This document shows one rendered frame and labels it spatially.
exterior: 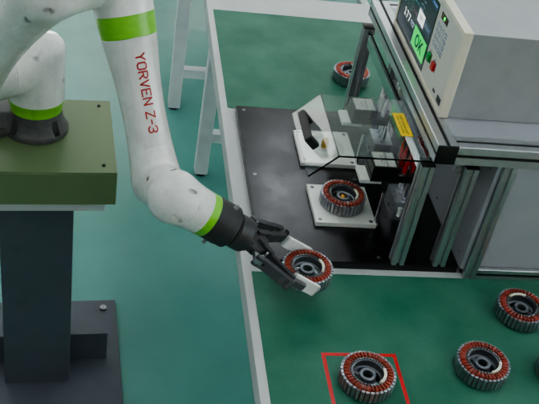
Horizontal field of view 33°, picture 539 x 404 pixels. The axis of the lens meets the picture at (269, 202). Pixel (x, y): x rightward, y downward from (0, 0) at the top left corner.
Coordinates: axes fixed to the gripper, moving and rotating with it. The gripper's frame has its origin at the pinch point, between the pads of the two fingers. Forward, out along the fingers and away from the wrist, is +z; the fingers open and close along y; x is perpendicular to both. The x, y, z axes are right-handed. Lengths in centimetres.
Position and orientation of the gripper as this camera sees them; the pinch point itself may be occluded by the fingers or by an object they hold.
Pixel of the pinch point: (305, 268)
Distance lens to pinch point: 193.8
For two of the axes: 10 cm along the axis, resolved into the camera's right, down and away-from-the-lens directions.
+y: 1.1, 6.3, -7.7
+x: 6.3, -6.4, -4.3
